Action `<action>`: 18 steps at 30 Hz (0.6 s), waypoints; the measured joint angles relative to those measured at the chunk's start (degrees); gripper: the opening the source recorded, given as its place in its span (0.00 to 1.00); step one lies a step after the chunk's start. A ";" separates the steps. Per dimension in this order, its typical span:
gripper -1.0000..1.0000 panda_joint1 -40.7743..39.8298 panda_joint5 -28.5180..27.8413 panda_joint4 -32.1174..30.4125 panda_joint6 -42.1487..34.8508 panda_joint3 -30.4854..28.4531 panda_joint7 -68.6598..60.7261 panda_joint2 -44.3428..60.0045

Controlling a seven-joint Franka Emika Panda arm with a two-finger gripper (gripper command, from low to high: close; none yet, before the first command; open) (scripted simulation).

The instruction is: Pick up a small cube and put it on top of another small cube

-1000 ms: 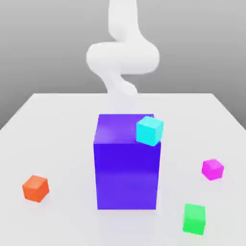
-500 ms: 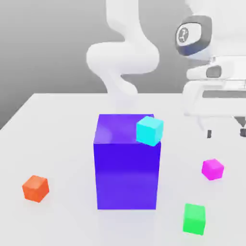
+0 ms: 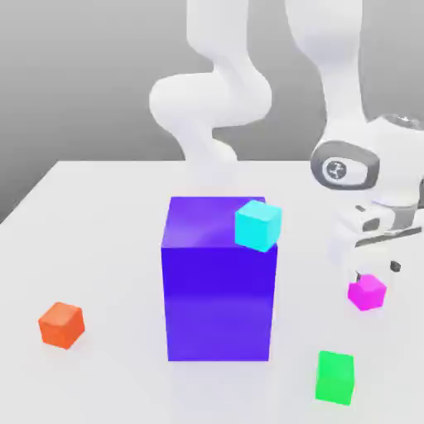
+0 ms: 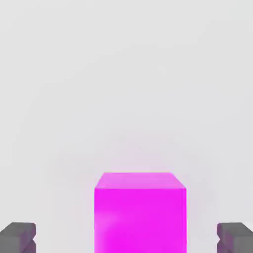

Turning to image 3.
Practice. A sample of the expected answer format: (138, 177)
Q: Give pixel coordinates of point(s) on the small magenta cube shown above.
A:
(367, 294)

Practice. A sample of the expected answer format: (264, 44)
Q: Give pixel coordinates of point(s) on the small green cube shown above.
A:
(334, 377)

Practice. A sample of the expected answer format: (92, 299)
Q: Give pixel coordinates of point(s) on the small cyan cube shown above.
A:
(256, 227)

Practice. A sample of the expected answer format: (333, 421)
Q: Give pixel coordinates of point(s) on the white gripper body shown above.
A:
(381, 255)

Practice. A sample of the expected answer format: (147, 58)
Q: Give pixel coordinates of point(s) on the small orange cube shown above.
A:
(61, 326)

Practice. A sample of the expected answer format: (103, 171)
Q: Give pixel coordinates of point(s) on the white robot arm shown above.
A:
(212, 99)

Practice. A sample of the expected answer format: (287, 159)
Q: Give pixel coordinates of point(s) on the large purple box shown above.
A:
(217, 304)

